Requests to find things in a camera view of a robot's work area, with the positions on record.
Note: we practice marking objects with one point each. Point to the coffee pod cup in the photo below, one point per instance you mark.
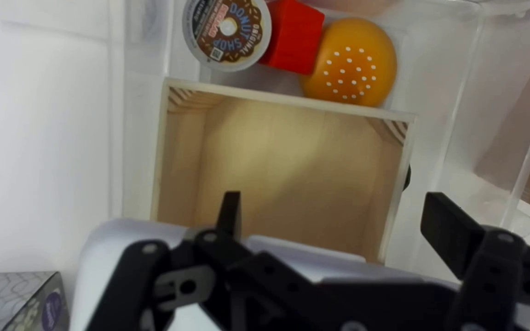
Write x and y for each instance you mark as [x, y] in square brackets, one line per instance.
[225, 30]

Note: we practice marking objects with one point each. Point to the clear plastic container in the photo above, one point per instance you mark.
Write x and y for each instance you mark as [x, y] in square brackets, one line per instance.
[450, 122]

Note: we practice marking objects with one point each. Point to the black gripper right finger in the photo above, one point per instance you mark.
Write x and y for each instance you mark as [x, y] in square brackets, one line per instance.
[492, 269]

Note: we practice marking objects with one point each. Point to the orange toy bun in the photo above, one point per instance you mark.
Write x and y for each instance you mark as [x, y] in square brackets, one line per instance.
[351, 65]

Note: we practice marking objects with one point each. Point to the open wooden box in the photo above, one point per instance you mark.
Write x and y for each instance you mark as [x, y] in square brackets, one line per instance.
[277, 166]

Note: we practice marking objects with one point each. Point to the grey tissue box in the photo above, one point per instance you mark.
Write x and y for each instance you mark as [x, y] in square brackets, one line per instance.
[14, 304]

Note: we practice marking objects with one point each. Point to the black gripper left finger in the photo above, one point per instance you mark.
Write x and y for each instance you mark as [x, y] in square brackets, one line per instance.
[216, 269]

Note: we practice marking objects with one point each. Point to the red cube block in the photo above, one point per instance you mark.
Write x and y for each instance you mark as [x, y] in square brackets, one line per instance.
[294, 38]

